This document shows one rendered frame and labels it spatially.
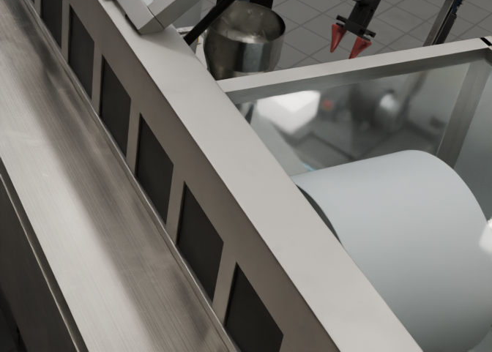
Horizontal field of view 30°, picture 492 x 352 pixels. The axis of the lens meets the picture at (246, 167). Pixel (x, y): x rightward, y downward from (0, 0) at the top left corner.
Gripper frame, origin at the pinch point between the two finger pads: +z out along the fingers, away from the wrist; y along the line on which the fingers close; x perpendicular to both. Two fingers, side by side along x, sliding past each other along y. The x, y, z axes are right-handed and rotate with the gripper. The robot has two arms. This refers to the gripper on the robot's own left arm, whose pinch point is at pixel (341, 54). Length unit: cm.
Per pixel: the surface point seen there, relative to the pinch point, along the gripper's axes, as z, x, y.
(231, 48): 1, -96, 22
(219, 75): 6, -92, 20
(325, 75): -4, -105, 44
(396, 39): -4, 219, -69
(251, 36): -1, -82, 17
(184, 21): 5, -61, -11
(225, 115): 4, -130, 45
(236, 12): -4, -86, 14
